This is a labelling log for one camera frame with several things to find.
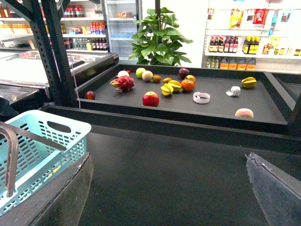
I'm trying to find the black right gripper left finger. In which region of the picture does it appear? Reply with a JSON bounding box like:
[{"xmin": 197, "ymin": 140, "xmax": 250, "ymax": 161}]
[{"xmin": 0, "ymin": 153, "xmax": 94, "ymax": 226}]

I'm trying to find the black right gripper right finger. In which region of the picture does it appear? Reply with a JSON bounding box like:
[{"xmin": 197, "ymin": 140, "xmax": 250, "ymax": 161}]
[{"xmin": 246, "ymin": 153, "xmax": 301, "ymax": 226}]

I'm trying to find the light blue plastic basket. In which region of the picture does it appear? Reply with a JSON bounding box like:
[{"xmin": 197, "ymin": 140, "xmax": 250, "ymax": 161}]
[{"xmin": 0, "ymin": 110, "xmax": 91, "ymax": 215}]

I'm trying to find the pale peach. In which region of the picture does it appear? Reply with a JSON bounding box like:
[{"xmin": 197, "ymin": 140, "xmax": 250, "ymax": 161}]
[{"xmin": 235, "ymin": 108, "xmax": 254, "ymax": 118}]

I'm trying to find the black fruit display tray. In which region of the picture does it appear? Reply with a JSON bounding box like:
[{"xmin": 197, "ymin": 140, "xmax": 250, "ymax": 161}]
[{"xmin": 78, "ymin": 64, "xmax": 301, "ymax": 136}]

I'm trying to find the small white tape roll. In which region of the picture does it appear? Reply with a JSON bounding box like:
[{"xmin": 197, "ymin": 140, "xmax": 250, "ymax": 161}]
[{"xmin": 226, "ymin": 86, "xmax": 241, "ymax": 97}]

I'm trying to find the small dark red fruit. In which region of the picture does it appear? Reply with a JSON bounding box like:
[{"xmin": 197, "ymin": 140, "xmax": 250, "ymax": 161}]
[{"xmin": 85, "ymin": 90, "xmax": 96, "ymax": 100}]

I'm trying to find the yellow starfruit far right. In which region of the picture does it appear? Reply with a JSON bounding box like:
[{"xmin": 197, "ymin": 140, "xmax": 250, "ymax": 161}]
[{"xmin": 241, "ymin": 77, "xmax": 257, "ymax": 89}]

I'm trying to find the yellow starfruit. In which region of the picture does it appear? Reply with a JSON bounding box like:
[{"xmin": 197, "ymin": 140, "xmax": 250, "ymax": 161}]
[
  {"xmin": 161, "ymin": 83, "xmax": 174, "ymax": 96},
  {"xmin": 167, "ymin": 80, "xmax": 182, "ymax": 92},
  {"xmin": 241, "ymin": 77, "xmax": 257, "ymax": 89}
]

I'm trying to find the pink dragon fruit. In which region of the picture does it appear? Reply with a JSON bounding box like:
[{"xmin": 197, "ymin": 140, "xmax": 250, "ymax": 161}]
[{"xmin": 110, "ymin": 76, "xmax": 135, "ymax": 92}]

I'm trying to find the large red apple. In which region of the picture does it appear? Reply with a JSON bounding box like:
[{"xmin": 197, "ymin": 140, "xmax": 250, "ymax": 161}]
[{"xmin": 143, "ymin": 91, "xmax": 159, "ymax": 107}]

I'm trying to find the glass top freezer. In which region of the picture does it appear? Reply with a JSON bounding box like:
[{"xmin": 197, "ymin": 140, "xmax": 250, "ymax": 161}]
[{"xmin": 0, "ymin": 49, "xmax": 119, "ymax": 89}]

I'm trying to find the orange persimmon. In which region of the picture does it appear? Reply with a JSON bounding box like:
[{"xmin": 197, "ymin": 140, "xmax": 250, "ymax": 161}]
[{"xmin": 181, "ymin": 79, "xmax": 195, "ymax": 92}]

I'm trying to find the white round fruit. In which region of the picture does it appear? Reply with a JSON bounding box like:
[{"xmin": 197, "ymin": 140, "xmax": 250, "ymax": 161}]
[{"xmin": 117, "ymin": 70, "xmax": 130, "ymax": 77}]

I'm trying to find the yellow starfruit behind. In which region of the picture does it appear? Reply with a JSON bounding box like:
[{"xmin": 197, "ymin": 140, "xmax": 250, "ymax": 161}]
[{"xmin": 167, "ymin": 80, "xmax": 182, "ymax": 92}]

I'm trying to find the yellow starfruit front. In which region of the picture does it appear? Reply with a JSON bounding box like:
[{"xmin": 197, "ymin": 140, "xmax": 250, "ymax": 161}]
[{"xmin": 161, "ymin": 83, "xmax": 174, "ymax": 96}]

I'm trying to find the green apple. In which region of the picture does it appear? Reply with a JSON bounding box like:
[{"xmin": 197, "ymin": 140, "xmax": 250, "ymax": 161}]
[{"xmin": 135, "ymin": 67, "xmax": 146, "ymax": 79}]

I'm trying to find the beige round melon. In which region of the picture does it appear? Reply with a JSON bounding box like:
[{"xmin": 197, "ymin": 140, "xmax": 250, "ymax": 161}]
[{"xmin": 142, "ymin": 71, "xmax": 153, "ymax": 82}]

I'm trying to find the purple passion fruit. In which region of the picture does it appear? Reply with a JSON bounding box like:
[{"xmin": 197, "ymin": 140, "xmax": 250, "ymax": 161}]
[{"xmin": 178, "ymin": 68, "xmax": 190, "ymax": 79}]

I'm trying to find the white grocery shelf right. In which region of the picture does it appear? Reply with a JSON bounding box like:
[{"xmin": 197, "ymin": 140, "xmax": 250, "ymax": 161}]
[{"xmin": 202, "ymin": 0, "xmax": 301, "ymax": 74}]

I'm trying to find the olive brown kiwi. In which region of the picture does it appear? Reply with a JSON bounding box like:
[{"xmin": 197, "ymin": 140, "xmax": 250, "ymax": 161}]
[{"xmin": 163, "ymin": 78, "xmax": 172, "ymax": 84}]

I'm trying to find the drinks shelf left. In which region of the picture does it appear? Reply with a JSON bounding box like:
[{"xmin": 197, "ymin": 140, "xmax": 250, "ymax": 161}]
[{"xmin": 0, "ymin": 0, "xmax": 109, "ymax": 53}]

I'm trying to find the green potted plant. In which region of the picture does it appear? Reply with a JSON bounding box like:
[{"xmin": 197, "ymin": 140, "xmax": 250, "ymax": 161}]
[{"xmin": 128, "ymin": 7, "xmax": 193, "ymax": 66}]

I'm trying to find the glass door fridge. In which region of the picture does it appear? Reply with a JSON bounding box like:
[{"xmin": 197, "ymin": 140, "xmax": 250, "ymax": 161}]
[{"xmin": 103, "ymin": 0, "xmax": 142, "ymax": 65}]

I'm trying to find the white tape ring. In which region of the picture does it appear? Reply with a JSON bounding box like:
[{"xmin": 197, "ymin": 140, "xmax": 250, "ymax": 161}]
[{"xmin": 193, "ymin": 92, "xmax": 211, "ymax": 104}]

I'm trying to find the white hanging cable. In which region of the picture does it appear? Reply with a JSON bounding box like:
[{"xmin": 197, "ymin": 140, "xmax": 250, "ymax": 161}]
[{"xmin": 66, "ymin": 30, "xmax": 81, "ymax": 109}]

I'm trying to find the black metal shelf post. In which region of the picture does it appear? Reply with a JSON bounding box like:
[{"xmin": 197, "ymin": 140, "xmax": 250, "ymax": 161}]
[{"xmin": 2, "ymin": 0, "xmax": 78, "ymax": 107}]

